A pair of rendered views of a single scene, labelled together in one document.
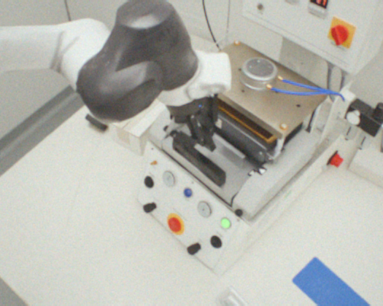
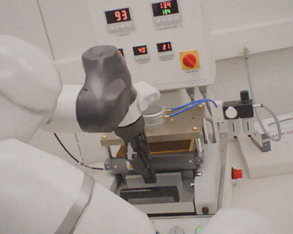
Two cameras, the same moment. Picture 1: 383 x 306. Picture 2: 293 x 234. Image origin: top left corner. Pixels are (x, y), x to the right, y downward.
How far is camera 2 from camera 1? 0.58 m
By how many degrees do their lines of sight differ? 37
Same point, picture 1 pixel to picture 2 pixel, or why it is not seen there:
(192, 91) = (140, 104)
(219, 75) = (149, 89)
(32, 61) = not seen: hidden behind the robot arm
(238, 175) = (184, 191)
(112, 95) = (110, 100)
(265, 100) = (170, 126)
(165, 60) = (124, 78)
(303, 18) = (158, 67)
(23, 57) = not seen: hidden behind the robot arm
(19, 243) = not seen: outside the picture
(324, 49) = (183, 80)
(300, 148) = (212, 152)
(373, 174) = (271, 167)
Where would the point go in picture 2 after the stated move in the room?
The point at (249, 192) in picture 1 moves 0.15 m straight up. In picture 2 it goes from (202, 189) to (193, 136)
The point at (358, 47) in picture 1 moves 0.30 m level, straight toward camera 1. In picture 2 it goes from (206, 62) to (232, 96)
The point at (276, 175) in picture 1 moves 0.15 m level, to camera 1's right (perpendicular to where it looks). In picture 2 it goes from (210, 170) to (252, 148)
